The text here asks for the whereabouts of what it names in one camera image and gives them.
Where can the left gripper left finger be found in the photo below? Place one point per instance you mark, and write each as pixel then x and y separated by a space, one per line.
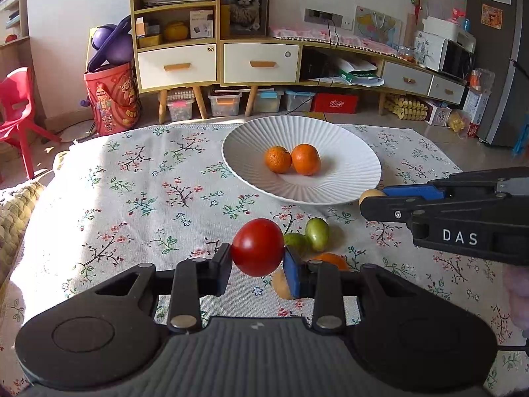
pixel 115 329

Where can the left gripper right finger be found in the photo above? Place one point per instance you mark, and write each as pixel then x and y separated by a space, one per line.
pixel 398 332

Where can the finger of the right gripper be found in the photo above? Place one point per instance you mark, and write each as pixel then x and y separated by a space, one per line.
pixel 396 210
pixel 510 181

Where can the brown round fruit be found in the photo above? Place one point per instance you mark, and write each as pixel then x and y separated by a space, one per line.
pixel 280 285
pixel 371 193

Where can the red tomato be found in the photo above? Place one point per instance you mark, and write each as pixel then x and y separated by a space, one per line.
pixel 257 249

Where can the orange tomato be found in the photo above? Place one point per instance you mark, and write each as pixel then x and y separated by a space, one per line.
pixel 334 259

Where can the green fruit right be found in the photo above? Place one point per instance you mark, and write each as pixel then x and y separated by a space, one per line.
pixel 317 233

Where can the green fruit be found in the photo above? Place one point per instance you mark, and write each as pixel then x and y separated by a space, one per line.
pixel 317 233
pixel 297 243

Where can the white ribbed plate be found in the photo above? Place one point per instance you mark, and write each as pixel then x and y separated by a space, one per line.
pixel 349 167

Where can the orange right in plate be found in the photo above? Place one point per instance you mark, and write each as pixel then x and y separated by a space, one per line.
pixel 305 159

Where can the orange in plate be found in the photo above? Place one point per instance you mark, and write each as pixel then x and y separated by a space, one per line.
pixel 305 159
pixel 277 159

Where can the green fruit left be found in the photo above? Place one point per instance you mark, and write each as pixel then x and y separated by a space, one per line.
pixel 297 243

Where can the red flat box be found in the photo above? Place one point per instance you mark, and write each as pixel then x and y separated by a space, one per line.
pixel 328 102

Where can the orange left in plate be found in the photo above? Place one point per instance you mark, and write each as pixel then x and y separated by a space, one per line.
pixel 277 159

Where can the white microwave oven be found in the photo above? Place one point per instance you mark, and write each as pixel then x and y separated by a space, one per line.
pixel 442 55

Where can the floral tablecloth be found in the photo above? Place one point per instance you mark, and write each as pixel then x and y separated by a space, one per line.
pixel 162 195

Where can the woven checkered cushion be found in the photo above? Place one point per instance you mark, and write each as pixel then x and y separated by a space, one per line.
pixel 17 205

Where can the grey refrigerator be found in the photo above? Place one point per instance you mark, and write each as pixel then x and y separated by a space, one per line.
pixel 501 30

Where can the pink lace cabinet cloth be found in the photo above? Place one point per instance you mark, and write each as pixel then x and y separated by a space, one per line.
pixel 330 36

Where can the low wooden tv cabinet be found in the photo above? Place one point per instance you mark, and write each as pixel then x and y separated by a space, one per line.
pixel 301 63

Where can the red printed bucket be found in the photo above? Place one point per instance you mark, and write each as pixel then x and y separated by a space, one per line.
pixel 112 95

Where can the red plastic chair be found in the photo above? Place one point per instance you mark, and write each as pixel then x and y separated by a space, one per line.
pixel 18 105

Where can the framed cat picture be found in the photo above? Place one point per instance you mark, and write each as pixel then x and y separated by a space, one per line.
pixel 244 18

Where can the purple toy ball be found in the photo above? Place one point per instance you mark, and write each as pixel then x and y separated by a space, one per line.
pixel 113 46

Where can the tall wooden shelf cabinet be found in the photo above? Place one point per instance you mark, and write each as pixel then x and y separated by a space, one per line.
pixel 176 45

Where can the wall power outlet strip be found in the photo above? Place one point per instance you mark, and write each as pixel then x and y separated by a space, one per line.
pixel 323 18

